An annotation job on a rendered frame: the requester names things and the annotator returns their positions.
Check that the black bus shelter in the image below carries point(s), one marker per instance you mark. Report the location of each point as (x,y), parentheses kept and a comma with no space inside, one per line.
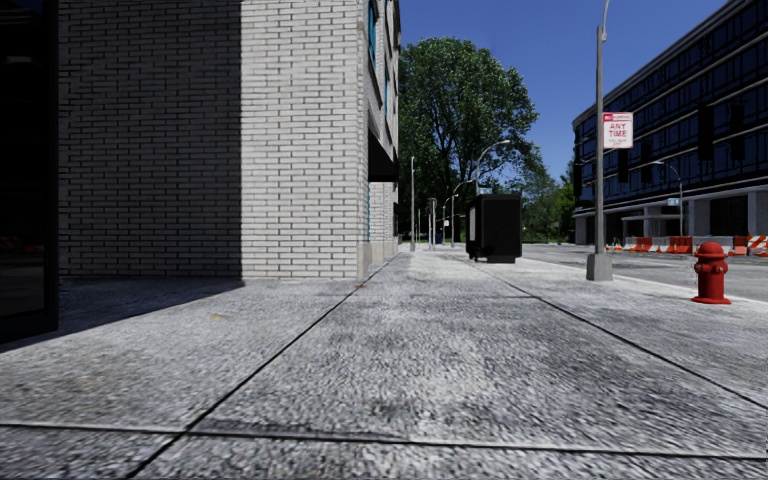
(498,227)

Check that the grey pole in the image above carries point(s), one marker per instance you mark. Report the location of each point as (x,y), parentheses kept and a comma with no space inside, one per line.
(412,204)
(432,222)

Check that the grey street lamp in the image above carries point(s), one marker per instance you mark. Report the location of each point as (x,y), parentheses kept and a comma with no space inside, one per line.
(680,204)
(599,180)
(452,216)
(478,171)

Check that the dark glass building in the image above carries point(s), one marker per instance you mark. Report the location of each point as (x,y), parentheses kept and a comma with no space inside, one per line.
(690,150)

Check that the white brick building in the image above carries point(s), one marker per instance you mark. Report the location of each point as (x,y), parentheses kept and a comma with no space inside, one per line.
(180,138)

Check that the orange and white barrier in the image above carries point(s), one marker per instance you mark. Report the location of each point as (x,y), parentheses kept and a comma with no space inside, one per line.
(758,245)
(680,244)
(643,244)
(741,245)

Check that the red fire hydrant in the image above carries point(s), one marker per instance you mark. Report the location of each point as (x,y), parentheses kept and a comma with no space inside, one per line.
(711,273)

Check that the trees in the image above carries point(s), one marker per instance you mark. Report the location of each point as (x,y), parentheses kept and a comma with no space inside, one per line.
(456,114)

